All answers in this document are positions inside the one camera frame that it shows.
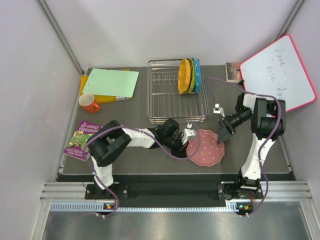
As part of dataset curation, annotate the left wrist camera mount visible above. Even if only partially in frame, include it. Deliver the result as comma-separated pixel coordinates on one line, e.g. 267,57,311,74
181,122,199,145

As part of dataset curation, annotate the metal wire dish rack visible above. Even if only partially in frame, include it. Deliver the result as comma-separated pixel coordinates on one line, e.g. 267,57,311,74
147,58,209,124

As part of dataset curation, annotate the pink polka dot plate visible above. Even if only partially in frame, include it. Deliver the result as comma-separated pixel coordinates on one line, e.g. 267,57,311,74
186,129,225,167

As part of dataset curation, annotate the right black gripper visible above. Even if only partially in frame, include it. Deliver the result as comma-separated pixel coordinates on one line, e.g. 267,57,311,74
216,108,252,145

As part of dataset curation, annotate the light green cutting board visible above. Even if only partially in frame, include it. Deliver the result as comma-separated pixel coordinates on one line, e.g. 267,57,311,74
82,68,139,98

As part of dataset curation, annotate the blue polka dot plate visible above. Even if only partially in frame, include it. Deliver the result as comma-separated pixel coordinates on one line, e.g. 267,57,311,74
193,58,202,93

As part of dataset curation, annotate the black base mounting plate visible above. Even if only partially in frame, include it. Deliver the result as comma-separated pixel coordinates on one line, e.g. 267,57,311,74
84,174,263,206

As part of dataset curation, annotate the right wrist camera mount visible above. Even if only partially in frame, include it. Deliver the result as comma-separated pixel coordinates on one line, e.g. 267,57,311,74
213,103,224,116

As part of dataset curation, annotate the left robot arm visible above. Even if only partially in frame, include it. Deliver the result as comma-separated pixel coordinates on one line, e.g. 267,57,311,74
84,119,197,200

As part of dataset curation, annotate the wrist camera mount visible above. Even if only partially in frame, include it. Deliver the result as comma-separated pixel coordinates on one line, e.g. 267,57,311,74
181,122,199,145
213,103,224,116

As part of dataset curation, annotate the white slotted cable duct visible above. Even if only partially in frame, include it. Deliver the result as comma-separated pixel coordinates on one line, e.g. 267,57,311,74
49,201,253,213

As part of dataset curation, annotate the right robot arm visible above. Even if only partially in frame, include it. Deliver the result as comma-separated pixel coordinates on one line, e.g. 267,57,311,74
217,93,286,200

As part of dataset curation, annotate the orange mug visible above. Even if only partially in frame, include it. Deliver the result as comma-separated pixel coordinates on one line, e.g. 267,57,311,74
78,93,100,114

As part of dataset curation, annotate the orange polka dot plate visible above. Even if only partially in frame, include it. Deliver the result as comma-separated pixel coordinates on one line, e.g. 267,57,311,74
177,58,191,95

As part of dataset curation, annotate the pink framed whiteboard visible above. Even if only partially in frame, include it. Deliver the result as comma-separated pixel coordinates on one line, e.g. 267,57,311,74
240,34,318,112

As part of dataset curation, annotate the green polka dot plate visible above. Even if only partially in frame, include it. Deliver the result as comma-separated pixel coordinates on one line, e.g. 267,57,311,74
187,58,196,94

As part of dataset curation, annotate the treehouse paperback book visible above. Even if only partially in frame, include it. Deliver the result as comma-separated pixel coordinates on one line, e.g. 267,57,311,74
63,121,103,161

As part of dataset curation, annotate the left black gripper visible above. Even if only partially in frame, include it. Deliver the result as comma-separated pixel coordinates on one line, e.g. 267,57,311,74
163,133,189,159

